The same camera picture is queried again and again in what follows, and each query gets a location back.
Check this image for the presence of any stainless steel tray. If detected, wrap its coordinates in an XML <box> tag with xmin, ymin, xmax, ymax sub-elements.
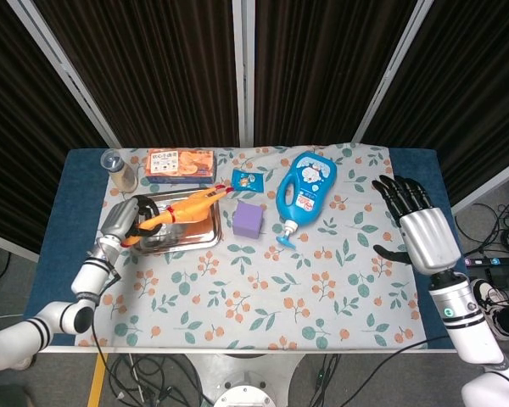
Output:
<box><xmin>129</xmin><ymin>190</ymin><xmax>223</xmax><ymax>256</ymax></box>

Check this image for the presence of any black cable tangle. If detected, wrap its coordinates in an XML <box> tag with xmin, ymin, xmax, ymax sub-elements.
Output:
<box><xmin>103</xmin><ymin>354</ymin><xmax>215</xmax><ymax>407</ymax></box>

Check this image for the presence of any white black sneaker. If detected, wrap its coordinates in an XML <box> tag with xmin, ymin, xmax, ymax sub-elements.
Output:
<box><xmin>469</xmin><ymin>278</ymin><xmax>509</xmax><ymax>341</ymax></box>

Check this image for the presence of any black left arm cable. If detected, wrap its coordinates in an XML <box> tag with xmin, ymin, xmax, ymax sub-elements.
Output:
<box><xmin>89</xmin><ymin>270</ymin><xmax>125</xmax><ymax>382</ymax></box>

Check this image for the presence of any orange blue cookie box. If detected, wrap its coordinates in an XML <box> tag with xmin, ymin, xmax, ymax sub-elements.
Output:
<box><xmin>145</xmin><ymin>148</ymin><xmax>219</xmax><ymax>185</ymax></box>

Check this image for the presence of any yellow floor tape strip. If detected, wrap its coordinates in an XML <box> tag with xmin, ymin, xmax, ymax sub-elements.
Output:
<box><xmin>86</xmin><ymin>353</ymin><xmax>109</xmax><ymax>407</ymax></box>

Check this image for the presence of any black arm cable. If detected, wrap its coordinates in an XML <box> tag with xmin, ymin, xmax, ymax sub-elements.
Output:
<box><xmin>350</xmin><ymin>335</ymin><xmax>451</xmax><ymax>407</ymax></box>
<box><xmin>89</xmin><ymin>270</ymin><xmax>125</xmax><ymax>382</ymax></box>

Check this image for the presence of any black power strip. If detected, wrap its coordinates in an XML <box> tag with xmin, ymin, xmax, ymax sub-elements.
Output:
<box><xmin>461</xmin><ymin>253</ymin><xmax>509</xmax><ymax>270</ymax></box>

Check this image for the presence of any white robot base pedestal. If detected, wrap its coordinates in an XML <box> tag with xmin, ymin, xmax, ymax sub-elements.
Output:
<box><xmin>185</xmin><ymin>351</ymin><xmax>320</xmax><ymax>407</ymax></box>

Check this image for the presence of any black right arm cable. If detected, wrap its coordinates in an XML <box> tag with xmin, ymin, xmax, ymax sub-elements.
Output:
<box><xmin>350</xmin><ymin>335</ymin><xmax>451</xmax><ymax>407</ymax></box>

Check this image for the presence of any floral print tablecloth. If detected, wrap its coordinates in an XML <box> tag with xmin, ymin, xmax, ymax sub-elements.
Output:
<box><xmin>74</xmin><ymin>142</ymin><xmax>429</xmax><ymax>351</ymax></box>

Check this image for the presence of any purple foam cube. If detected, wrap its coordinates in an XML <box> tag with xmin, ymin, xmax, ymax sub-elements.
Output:
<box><xmin>232</xmin><ymin>200</ymin><xmax>266</xmax><ymax>238</ymax></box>

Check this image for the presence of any white metal table frame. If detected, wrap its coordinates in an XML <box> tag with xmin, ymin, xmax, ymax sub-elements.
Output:
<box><xmin>37</xmin><ymin>343</ymin><xmax>456</xmax><ymax>355</ymax></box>

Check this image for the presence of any small blue snack packet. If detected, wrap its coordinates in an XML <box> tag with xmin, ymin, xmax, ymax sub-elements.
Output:
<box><xmin>231</xmin><ymin>168</ymin><xmax>268</xmax><ymax>192</ymax></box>

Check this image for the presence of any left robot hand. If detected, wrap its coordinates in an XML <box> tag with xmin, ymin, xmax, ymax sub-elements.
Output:
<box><xmin>100</xmin><ymin>197</ymin><xmax>163</xmax><ymax>249</ymax></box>

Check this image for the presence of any orange rubber chicken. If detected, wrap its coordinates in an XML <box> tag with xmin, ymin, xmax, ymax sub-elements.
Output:
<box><xmin>121</xmin><ymin>184</ymin><xmax>235</xmax><ymax>248</ymax></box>

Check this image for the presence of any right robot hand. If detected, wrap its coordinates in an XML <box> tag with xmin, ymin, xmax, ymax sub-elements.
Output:
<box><xmin>372</xmin><ymin>175</ymin><xmax>463</xmax><ymax>275</ymax></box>

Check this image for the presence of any blue pump detergent bottle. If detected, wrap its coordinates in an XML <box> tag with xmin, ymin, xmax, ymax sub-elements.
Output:
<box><xmin>275</xmin><ymin>151</ymin><xmax>338</xmax><ymax>251</ymax></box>

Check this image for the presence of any dark partition screen panel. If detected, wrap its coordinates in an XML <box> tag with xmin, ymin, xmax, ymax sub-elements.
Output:
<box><xmin>232</xmin><ymin>0</ymin><xmax>428</xmax><ymax>148</ymax></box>
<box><xmin>350</xmin><ymin>0</ymin><xmax>509</xmax><ymax>215</ymax></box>
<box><xmin>0</xmin><ymin>0</ymin><xmax>122</xmax><ymax>265</ymax></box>
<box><xmin>6</xmin><ymin>0</ymin><xmax>255</xmax><ymax>149</ymax></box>

